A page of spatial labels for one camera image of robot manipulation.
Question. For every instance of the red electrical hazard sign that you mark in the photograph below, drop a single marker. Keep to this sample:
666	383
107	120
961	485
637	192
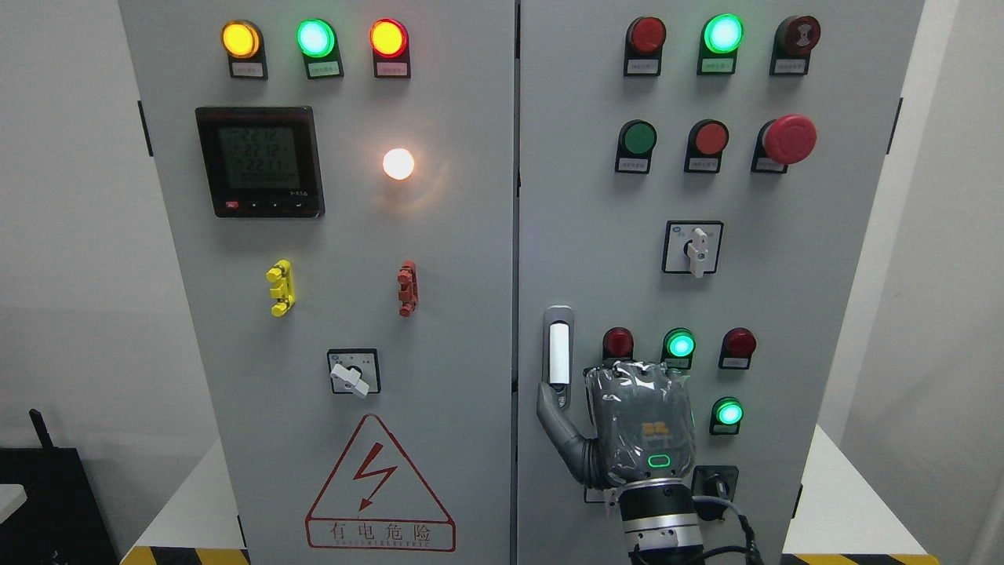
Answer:
375	498

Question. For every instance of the dark red indicator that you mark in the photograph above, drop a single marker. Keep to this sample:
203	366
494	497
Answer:
617	345
737	348
643	47

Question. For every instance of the black digital power meter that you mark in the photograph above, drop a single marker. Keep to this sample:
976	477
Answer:
261	162

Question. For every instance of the red terminal connector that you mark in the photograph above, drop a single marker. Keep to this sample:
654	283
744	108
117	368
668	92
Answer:
407	289

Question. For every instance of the green lit button lower right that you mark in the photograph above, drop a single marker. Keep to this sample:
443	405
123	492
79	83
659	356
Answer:
726	417

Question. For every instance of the yellow indicator light top left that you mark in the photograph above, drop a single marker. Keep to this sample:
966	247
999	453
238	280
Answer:
244	45

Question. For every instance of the dark red indicator middle left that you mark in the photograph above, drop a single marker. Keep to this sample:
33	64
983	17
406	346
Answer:
617	345

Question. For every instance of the red emergency stop button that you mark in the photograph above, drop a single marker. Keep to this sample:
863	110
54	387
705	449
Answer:
782	142

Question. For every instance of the red lit indicator light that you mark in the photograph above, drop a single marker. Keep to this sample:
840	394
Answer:
390	45

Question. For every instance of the grey cabinet door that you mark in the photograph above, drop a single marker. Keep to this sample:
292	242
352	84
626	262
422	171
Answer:
593	239
446	369

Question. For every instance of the red push button upper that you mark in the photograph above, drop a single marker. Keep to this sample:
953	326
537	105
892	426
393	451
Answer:
705	146

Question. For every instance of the green lit indicator middle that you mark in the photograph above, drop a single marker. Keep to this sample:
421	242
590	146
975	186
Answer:
677	350

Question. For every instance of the silver handle lock plate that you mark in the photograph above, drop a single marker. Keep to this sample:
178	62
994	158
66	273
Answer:
552	314

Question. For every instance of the dark red indicator middle right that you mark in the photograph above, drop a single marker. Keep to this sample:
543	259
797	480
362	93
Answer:
737	348

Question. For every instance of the black rotary knob switch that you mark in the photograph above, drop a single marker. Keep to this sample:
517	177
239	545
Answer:
719	481

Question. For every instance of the green push button upper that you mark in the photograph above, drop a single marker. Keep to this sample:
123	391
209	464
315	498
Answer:
635	144

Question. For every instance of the dark red indicator top right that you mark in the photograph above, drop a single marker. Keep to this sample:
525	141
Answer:
643	47

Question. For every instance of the green lit indicator top right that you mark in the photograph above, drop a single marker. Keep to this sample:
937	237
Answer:
720	40

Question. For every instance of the dark buzzer unit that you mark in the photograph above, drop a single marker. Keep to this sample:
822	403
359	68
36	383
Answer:
794	40

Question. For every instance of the black box with antenna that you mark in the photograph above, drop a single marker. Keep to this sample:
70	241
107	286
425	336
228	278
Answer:
59	523

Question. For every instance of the white upper rotary switch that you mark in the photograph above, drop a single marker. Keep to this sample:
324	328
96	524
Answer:
692	247

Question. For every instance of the green indicator light top left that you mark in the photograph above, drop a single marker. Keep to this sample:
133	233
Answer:
320	49

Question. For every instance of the green lit indicator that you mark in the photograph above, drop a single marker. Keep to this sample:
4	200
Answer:
720	40
677	350

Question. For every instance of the yellow terminal connector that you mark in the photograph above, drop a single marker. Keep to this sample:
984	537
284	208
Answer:
282	287

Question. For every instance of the white left rotary switch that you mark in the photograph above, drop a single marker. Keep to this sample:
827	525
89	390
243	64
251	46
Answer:
354	371

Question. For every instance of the white lit indicator lamp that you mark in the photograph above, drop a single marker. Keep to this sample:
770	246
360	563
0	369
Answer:
398	164

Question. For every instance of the silver door handle lever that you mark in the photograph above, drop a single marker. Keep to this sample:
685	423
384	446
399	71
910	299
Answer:
558	354

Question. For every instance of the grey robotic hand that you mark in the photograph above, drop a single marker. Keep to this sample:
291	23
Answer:
644	421

